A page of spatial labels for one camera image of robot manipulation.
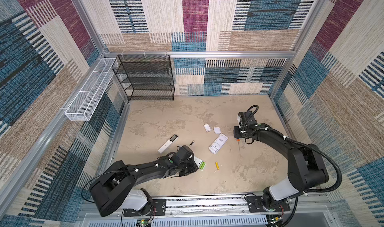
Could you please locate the green battery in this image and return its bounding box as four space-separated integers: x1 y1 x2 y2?
199 161 206 170

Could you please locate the white battery cover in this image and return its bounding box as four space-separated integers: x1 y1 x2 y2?
204 124 212 132
214 127 221 134

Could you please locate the white remote control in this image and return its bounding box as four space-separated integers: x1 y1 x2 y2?
209 134 228 154
194 157 203 168

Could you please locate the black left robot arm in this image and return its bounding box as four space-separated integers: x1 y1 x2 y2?
89 145 199 217

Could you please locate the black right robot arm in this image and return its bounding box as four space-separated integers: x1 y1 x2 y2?
234 110 343 203

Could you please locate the slim white remote black screen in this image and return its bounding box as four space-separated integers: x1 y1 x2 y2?
158 134 178 154

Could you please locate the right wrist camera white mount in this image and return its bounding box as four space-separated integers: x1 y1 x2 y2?
237 115 243 127

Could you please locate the black corrugated cable hose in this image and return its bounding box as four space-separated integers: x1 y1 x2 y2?
281 136 343 194

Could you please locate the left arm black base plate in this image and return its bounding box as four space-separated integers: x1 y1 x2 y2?
123 199 167 217

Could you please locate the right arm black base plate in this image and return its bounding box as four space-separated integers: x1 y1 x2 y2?
244 193 291 213

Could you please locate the black wire mesh shelf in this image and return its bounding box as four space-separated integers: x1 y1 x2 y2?
112 55 175 101

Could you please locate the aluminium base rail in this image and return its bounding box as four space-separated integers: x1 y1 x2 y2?
74 190 331 227

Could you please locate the white wire mesh basket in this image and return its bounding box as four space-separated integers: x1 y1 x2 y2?
65 58 115 121

